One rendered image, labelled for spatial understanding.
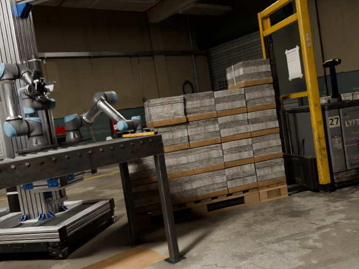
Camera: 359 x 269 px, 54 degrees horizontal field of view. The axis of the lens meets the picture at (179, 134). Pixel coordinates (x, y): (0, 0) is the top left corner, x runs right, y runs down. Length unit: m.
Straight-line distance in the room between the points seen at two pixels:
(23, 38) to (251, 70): 1.96
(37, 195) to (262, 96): 2.12
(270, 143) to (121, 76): 7.69
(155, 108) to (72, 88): 7.05
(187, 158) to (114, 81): 7.55
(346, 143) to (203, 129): 1.35
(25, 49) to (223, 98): 1.71
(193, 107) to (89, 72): 7.28
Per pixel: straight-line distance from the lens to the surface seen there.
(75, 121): 3.28
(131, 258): 2.53
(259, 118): 3.30
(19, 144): 3.20
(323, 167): 3.43
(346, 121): 3.61
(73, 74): 9.99
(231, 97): 3.20
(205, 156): 3.10
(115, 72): 10.50
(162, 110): 2.97
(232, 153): 3.20
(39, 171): 1.90
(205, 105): 3.11
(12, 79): 2.86
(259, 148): 3.30
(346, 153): 3.64
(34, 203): 3.21
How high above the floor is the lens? 0.90
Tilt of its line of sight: 3 degrees down
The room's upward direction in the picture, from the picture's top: 9 degrees counter-clockwise
